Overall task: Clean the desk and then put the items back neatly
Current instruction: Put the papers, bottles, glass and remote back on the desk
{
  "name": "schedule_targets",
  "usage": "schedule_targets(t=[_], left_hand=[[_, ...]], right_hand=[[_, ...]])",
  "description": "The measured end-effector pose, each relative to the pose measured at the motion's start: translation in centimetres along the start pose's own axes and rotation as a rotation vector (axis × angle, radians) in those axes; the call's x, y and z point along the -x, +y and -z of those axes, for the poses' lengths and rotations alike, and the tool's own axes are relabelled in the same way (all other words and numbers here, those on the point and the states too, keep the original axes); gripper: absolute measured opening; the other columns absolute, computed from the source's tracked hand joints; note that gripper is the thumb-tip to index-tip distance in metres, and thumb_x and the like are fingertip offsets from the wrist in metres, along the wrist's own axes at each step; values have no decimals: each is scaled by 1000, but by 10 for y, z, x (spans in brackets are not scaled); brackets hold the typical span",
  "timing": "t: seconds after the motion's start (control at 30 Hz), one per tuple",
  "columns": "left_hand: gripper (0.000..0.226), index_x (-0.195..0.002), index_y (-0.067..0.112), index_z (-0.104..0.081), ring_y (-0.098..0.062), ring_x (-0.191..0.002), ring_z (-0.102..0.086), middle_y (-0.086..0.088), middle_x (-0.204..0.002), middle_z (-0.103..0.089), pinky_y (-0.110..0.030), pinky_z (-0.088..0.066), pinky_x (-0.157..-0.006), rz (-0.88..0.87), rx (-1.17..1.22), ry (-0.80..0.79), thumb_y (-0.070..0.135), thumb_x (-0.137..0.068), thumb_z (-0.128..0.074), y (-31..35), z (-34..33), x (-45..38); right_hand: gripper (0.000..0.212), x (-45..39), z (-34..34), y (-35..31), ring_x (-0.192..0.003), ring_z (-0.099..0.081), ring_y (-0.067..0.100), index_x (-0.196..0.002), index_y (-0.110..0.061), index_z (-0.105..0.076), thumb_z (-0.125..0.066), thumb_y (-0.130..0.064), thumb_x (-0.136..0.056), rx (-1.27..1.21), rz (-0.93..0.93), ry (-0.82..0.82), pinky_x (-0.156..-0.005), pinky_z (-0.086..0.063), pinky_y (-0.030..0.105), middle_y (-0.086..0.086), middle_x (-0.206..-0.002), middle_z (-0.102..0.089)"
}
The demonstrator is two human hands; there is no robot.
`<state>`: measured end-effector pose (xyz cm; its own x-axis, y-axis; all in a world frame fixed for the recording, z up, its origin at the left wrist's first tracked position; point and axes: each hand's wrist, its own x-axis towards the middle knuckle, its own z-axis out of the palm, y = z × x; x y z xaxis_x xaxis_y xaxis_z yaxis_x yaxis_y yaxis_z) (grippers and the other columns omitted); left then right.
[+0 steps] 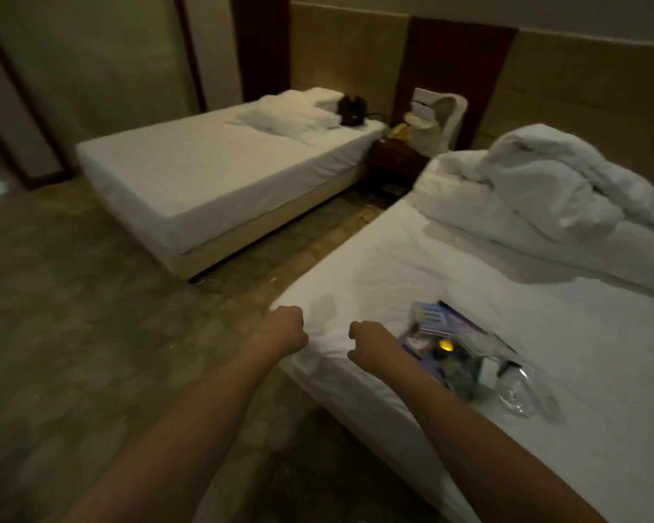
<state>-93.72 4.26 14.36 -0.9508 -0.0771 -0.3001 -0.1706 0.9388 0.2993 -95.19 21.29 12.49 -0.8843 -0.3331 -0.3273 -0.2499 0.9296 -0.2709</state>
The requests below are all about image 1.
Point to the person's left hand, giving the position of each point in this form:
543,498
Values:
281,330

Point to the person's right hand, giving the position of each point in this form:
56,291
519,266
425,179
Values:
373,345

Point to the small orange jar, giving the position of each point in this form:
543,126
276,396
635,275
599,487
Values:
445,345

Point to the small green white packet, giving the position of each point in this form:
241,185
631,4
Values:
463,381

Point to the purple desk calendar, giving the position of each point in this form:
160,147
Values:
474,332

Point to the clear glass ashtray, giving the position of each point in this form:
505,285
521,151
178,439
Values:
516,389

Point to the person's left forearm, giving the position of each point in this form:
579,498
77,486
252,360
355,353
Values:
174,441

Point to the person's right forearm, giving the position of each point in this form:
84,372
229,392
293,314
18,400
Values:
491,446

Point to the white bed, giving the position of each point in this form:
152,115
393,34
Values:
196,169
589,354

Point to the dark wooden nightstand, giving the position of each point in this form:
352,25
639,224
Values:
398,163

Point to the white pillow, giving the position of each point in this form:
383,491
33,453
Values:
289,114

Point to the black bag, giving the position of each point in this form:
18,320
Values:
352,111

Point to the white tote bag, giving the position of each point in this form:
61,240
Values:
436,116

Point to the rumpled white duvet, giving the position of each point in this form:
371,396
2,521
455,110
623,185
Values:
556,190

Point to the dark red headboard panel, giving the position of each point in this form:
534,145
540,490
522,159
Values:
458,60

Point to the dark red wall panel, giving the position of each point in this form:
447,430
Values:
262,43

